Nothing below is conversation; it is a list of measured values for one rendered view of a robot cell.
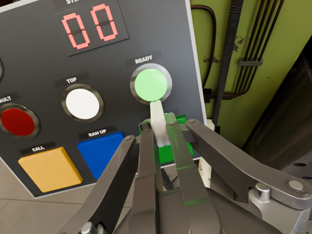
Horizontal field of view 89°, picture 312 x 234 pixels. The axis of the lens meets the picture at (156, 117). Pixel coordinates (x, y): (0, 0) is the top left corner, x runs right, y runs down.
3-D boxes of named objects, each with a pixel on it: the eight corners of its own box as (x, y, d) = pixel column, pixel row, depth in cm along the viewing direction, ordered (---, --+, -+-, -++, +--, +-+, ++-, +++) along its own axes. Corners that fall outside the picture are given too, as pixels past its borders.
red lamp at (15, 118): (35, 140, 23) (7, 125, 20) (14, 136, 25) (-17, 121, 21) (48, 122, 25) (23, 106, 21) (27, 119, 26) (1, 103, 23)
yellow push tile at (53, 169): (82, 183, 28) (60, 149, 25) (42, 193, 28) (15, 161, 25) (85, 175, 29) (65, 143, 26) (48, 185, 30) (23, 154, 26)
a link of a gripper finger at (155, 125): (165, 146, 17) (158, 148, 17) (160, 119, 23) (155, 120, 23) (158, 122, 16) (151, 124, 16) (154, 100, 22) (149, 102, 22)
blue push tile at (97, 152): (136, 170, 27) (121, 133, 24) (95, 180, 28) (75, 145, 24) (137, 163, 29) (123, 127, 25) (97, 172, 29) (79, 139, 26)
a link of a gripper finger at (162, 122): (158, 122, 16) (165, 120, 16) (154, 100, 22) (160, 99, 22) (165, 146, 17) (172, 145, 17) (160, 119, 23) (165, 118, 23)
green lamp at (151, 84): (167, 105, 22) (162, 82, 19) (136, 102, 23) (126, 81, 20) (171, 88, 24) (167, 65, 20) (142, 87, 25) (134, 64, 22)
